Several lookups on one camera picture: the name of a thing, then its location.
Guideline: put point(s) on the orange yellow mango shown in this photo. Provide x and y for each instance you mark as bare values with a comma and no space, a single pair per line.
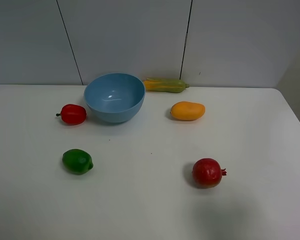
187,111

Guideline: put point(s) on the red pomegranate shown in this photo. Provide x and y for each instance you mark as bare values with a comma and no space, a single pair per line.
207,173

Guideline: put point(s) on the green lime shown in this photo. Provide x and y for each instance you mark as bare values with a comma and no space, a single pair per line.
77,161

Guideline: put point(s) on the blue plastic bowl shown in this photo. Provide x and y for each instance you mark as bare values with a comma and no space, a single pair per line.
115,97

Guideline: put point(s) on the green zucchini with yellow flower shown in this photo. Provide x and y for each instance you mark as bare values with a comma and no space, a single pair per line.
165,85

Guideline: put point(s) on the red bell pepper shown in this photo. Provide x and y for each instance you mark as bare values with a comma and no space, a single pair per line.
72,114

